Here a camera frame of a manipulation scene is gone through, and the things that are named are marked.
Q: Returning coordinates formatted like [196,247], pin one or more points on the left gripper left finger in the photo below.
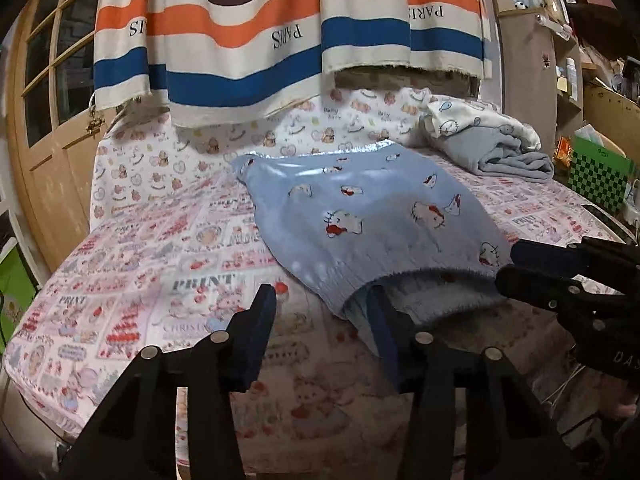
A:
[132,432]

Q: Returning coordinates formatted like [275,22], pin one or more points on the striped Paris hanging blanket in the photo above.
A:
[214,62]

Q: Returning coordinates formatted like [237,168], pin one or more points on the green checkered box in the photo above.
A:
[599,174]

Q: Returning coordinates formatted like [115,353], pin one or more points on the light blue Hello Kitty pants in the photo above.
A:
[342,222]

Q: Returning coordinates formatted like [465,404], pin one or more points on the white bear print sheet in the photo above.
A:
[144,156]

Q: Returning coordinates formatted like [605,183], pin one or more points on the grey folded garment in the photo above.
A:
[490,152]

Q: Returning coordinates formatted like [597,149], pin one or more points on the wooden shelf with clutter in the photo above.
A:
[608,35]

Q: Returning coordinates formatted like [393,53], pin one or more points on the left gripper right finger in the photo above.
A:
[508,434]

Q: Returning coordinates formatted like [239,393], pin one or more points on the white printed folded garment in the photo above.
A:
[446,116]

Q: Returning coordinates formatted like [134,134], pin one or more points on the wooden glass door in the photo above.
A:
[53,132]

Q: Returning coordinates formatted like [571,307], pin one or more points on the pink printed bed sheet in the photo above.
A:
[169,272]

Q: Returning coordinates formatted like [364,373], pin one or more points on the person's right hand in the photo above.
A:
[616,399]

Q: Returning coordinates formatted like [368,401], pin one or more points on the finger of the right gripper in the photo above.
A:
[603,261]
[539,290]

